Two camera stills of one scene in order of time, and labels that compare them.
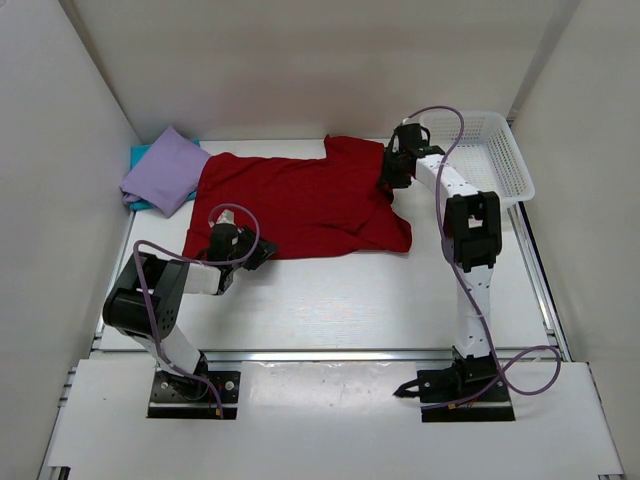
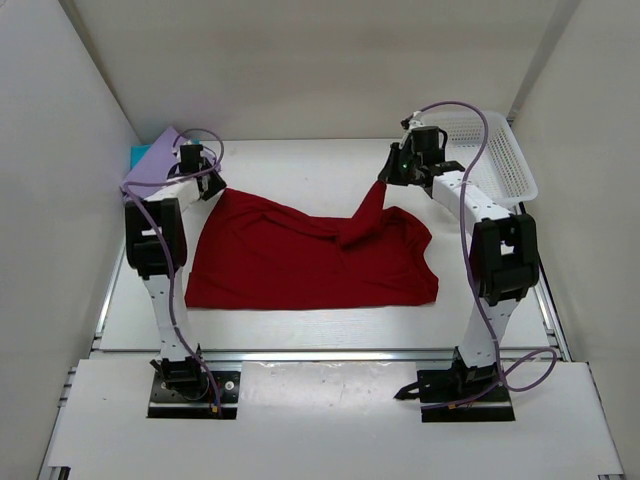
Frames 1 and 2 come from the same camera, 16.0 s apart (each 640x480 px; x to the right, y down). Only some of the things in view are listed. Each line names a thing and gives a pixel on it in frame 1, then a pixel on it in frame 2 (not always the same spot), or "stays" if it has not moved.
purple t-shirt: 167,175 stays
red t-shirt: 330,205 to 249,252
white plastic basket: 482,146 stays
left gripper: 263,252 to 217,186
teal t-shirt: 136,154 stays
